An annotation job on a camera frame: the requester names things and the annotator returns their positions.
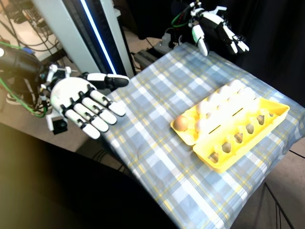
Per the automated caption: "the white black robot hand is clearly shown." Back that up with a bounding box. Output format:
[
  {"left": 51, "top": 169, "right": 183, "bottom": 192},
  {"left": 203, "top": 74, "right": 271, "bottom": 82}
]
[
  {"left": 192, "top": 10, "right": 250, "bottom": 57},
  {"left": 49, "top": 73, "right": 130, "bottom": 140}
]

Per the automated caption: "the yellowish brown egg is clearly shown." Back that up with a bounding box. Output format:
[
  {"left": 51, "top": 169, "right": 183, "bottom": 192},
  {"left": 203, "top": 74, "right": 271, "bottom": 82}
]
[{"left": 173, "top": 115, "right": 189, "bottom": 132}]

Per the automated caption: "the yellow egg carton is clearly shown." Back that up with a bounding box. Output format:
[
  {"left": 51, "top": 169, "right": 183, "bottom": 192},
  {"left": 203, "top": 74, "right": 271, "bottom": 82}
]
[{"left": 170, "top": 80, "right": 291, "bottom": 173}]

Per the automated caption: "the grey metal clamp device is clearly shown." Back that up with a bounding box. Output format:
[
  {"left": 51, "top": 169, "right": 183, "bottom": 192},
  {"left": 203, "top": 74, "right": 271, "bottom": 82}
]
[{"left": 152, "top": 27, "right": 185, "bottom": 55}]

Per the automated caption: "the person's white shoe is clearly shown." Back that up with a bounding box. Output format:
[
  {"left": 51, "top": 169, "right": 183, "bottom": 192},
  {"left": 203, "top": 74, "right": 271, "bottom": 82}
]
[{"left": 6, "top": 92, "right": 26, "bottom": 105}]

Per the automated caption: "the grey column with blue light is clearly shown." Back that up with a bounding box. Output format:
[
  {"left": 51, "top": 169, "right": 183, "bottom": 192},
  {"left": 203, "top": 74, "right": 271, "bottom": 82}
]
[{"left": 32, "top": 0, "right": 137, "bottom": 81}]

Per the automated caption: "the black curtain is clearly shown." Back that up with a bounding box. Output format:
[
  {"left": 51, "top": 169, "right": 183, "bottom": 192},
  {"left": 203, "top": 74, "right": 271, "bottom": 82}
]
[{"left": 123, "top": 0, "right": 305, "bottom": 108}]

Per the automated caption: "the black equipment box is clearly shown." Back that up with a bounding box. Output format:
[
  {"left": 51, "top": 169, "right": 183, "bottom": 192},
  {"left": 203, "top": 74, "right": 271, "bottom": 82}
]
[{"left": 130, "top": 49, "right": 158, "bottom": 71}]

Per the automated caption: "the blue plaid table cloth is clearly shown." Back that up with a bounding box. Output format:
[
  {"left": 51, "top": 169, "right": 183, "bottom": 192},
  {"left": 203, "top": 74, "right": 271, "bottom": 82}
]
[{"left": 100, "top": 44, "right": 305, "bottom": 229}]

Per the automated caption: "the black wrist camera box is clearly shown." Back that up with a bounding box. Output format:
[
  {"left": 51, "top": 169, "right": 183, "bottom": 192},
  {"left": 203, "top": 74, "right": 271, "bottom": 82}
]
[{"left": 52, "top": 119, "right": 70, "bottom": 135}]

